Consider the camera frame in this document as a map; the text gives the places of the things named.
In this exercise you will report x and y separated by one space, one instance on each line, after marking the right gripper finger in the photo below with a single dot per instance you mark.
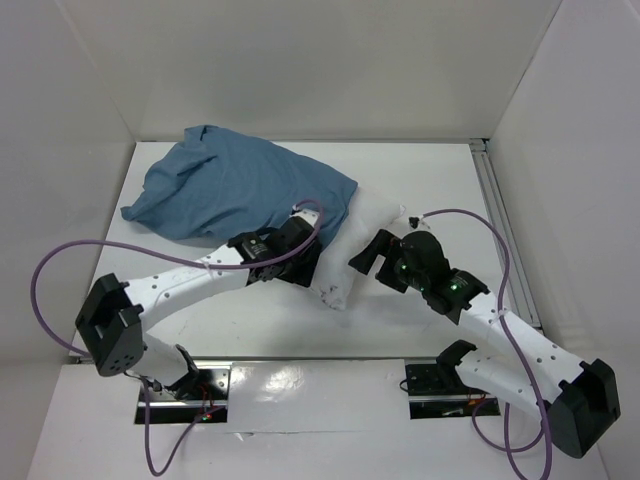
383 245
387 274

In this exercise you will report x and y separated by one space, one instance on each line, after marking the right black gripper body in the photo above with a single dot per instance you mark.
385 262

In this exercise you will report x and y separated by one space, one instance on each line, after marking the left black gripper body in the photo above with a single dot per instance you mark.
288 265

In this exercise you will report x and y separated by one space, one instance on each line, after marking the white pillow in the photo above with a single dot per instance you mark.
368 213

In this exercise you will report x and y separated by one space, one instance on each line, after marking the blue pillowcase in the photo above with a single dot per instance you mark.
217 183

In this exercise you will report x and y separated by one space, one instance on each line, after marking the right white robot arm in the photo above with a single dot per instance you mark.
506 357

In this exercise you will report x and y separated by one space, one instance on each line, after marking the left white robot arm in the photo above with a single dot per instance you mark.
117 316

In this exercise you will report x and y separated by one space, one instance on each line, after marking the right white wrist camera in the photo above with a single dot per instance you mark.
417 223

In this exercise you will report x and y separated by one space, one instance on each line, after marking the aluminium rail frame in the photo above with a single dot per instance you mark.
519 296

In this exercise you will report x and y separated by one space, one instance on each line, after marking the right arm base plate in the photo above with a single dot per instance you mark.
433 394

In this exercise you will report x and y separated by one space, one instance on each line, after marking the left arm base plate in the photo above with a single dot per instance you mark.
207 401

